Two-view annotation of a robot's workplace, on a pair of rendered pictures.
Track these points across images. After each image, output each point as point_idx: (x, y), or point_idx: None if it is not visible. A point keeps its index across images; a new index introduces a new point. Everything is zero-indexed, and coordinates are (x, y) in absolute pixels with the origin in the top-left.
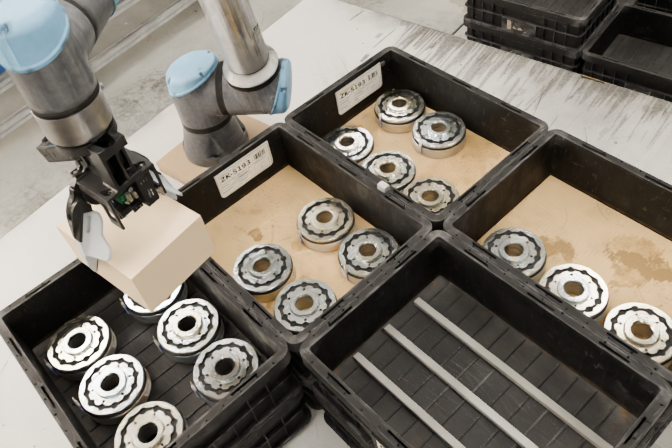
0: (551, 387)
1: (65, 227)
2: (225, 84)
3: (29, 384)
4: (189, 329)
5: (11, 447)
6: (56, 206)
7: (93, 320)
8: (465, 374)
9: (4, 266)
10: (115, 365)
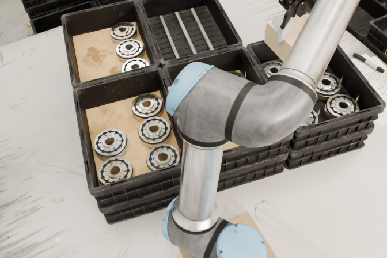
0: (161, 35)
1: None
2: (219, 219)
3: (380, 155)
4: None
5: (384, 128)
6: None
7: (335, 113)
8: (185, 48)
9: None
10: (323, 88)
